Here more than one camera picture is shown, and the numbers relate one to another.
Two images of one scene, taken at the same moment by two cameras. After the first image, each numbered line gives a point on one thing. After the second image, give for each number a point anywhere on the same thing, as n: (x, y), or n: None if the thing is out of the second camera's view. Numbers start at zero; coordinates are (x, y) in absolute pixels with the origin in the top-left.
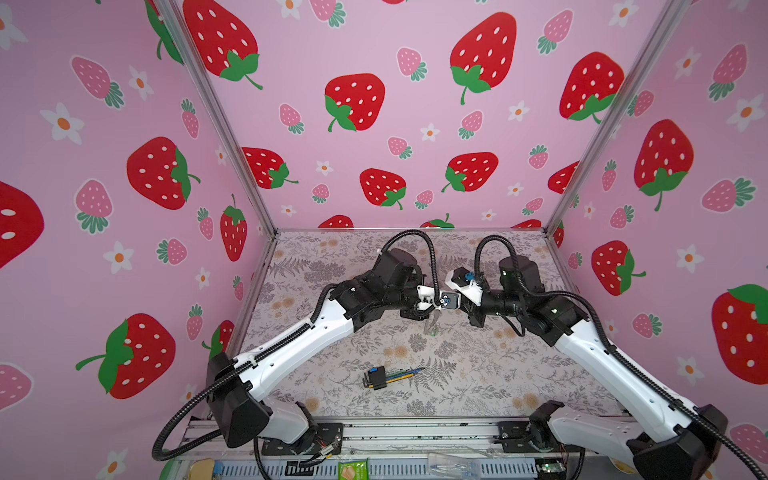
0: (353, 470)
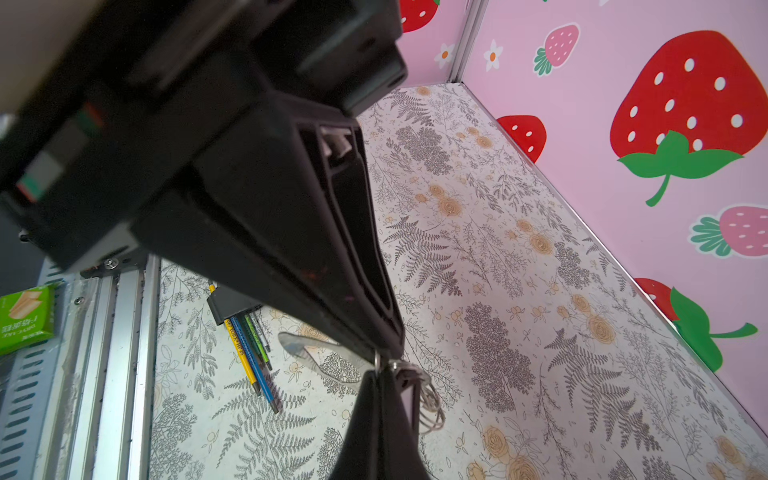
0: (27, 317)
